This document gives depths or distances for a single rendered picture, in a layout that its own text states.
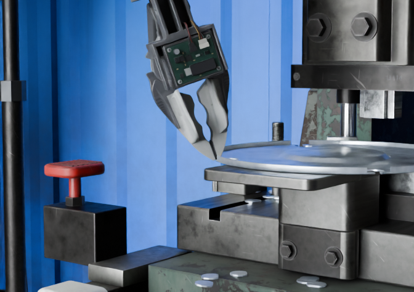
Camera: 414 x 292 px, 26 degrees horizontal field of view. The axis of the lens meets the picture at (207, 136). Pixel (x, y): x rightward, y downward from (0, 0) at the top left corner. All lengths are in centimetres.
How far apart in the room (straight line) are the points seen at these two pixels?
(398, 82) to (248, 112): 158
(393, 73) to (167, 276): 36
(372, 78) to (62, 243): 45
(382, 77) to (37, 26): 225
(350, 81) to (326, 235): 20
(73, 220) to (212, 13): 159
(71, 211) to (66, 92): 194
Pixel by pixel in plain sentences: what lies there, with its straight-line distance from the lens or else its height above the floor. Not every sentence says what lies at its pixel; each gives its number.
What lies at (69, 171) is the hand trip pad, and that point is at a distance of 116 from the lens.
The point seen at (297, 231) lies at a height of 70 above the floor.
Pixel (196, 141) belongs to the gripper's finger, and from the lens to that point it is 102.
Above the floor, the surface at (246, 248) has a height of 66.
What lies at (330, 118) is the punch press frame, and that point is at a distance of 141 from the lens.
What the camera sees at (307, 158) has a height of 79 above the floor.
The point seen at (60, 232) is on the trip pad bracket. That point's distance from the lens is 119.
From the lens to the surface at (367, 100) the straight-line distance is 116.
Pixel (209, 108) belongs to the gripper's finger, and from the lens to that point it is 103.
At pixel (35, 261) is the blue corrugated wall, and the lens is 332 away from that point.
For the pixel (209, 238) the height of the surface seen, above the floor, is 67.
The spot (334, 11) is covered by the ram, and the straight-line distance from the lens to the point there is 108.
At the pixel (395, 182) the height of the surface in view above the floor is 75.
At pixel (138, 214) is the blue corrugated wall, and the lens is 295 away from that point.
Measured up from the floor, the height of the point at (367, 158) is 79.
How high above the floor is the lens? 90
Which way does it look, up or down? 5 degrees down
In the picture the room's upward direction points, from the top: straight up
